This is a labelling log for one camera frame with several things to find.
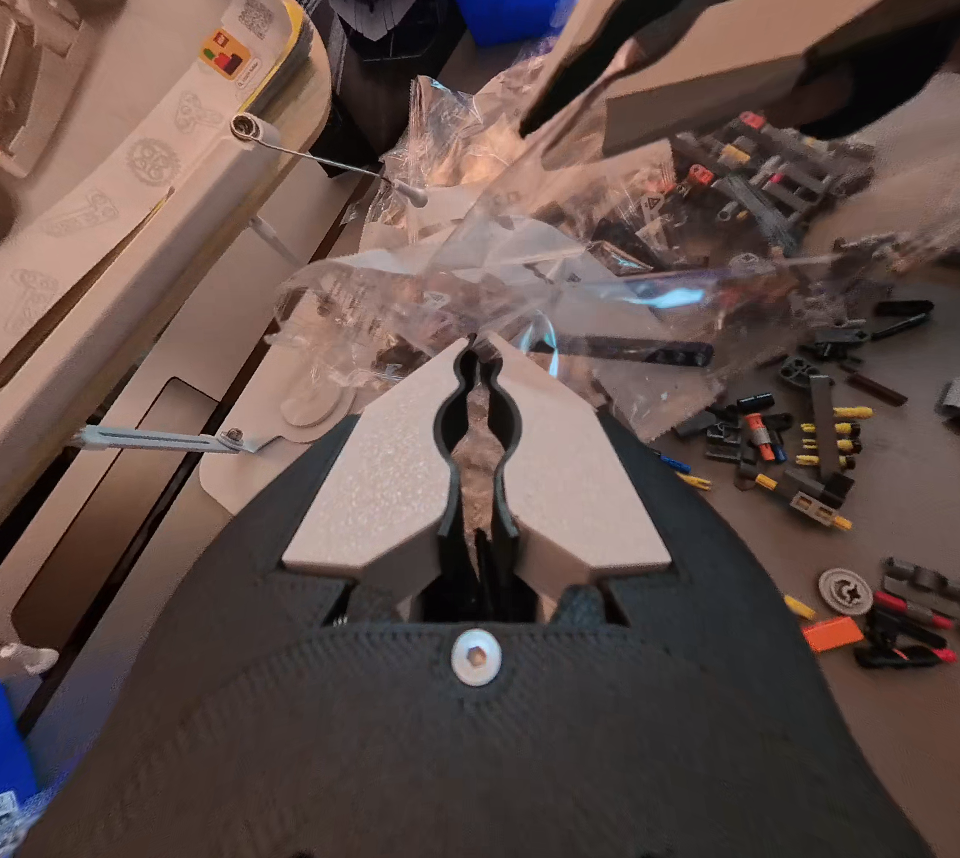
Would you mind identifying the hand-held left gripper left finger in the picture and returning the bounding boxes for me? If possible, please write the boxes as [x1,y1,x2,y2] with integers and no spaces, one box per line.
[279,331,479,610]

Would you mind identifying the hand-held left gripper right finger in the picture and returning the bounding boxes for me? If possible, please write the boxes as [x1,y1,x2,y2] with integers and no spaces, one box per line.
[480,331,675,610]

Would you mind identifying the black toy assembly orange connectors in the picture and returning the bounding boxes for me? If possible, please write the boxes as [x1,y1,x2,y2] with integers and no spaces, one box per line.
[666,112,879,261]

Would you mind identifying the black toy beam with holes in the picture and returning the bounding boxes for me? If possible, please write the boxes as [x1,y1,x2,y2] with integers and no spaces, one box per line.
[527,338,715,369]

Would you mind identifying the pile of small toy pieces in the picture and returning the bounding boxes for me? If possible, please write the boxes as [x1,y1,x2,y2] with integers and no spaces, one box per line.
[652,392,796,493]

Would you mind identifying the small clear bag toy pieces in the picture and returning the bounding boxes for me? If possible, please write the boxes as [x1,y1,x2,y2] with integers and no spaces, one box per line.
[266,228,826,439]

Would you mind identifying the clear bag with printed warnings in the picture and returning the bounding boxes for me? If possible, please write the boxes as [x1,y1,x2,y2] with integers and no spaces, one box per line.
[465,146,691,274]

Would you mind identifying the large dark toy set box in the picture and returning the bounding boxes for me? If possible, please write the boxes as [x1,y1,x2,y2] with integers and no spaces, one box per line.
[217,0,468,156]

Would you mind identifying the toy set instruction booklet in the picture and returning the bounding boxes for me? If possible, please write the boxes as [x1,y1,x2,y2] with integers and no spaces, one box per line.
[0,0,310,357]

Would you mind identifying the wooden book stand white legs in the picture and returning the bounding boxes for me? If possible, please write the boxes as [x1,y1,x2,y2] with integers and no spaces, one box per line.
[0,18,430,544]

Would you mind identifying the clear plastic bag white label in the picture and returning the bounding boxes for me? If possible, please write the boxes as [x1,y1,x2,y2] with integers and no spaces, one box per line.
[375,74,541,237]

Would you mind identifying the grey black toy block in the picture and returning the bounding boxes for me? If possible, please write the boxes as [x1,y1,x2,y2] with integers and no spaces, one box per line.
[753,470,856,531]

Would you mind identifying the short black toy beam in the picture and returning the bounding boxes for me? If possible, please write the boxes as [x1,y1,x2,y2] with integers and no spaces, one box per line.
[870,299,935,342]

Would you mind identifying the dark toy beam yellow pins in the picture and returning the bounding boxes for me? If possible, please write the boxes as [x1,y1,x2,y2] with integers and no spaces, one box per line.
[796,378,875,480]

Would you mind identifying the cluster of grey toy connectors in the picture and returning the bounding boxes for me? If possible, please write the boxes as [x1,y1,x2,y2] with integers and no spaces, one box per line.
[798,326,871,358]

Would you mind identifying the grey round toy pulley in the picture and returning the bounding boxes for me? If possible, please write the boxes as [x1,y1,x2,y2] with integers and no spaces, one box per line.
[817,567,875,613]

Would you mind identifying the orange toy connector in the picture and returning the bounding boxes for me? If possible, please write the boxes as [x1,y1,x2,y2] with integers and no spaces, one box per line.
[801,617,865,653]

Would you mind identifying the brown toy rod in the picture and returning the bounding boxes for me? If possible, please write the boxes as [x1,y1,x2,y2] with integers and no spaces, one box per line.
[847,372,909,405]

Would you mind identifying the grey toy connector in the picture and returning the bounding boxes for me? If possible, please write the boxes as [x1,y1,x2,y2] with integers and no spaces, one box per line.
[881,557,960,600]

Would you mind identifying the red and grey toy pins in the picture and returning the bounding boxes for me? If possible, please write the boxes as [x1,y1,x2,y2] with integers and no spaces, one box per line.
[873,592,957,630]

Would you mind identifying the black toy piece red stripe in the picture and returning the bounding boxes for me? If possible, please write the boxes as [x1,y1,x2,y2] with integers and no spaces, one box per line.
[853,622,960,672]

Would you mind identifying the blue plastic object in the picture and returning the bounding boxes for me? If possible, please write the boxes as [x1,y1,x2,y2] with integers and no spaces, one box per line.
[0,682,40,810]

